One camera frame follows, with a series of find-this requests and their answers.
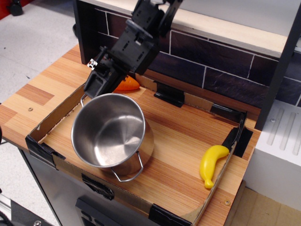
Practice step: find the orange toy carrot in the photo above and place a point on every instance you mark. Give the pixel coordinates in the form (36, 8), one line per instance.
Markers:
(128, 84)

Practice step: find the stainless steel pot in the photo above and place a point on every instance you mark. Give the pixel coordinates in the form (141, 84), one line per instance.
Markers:
(111, 133)

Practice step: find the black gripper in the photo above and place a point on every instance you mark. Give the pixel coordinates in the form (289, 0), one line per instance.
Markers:
(134, 51)

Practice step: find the dark brick backsplash shelf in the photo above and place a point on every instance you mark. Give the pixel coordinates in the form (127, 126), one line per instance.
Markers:
(238, 66)

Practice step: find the yellow toy banana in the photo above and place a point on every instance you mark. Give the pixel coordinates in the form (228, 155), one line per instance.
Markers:
(208, 163)

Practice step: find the black oven control panel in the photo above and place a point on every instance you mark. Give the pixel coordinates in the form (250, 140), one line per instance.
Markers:
(93, 216)

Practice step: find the cardboard fence with black tape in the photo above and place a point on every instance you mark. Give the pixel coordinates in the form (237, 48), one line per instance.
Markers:
(169, 191)

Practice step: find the black chair caster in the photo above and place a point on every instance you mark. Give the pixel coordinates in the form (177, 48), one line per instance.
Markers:
(15, 8)

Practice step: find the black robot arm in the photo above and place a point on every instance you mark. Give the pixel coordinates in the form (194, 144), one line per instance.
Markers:
(154, 20)

